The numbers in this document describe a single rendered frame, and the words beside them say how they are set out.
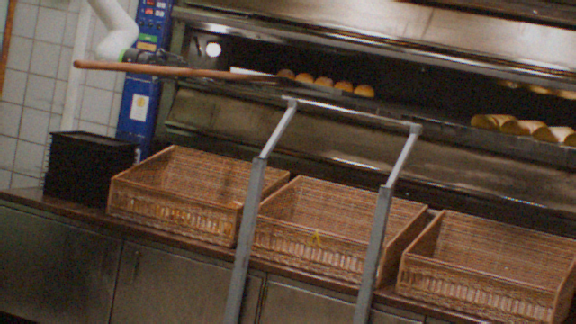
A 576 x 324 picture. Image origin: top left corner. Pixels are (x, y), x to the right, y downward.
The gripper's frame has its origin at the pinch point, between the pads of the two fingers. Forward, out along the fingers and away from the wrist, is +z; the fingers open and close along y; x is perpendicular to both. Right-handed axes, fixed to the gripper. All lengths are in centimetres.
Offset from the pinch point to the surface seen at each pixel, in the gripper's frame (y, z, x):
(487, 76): -20, 101, -38
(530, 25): -41, 110, -54
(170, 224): 58, 1, -7
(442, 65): -20, 84, -37
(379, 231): 39, 86, 8
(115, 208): 58, -24, -7
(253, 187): 35, 37, 7
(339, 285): 62, 74, 2
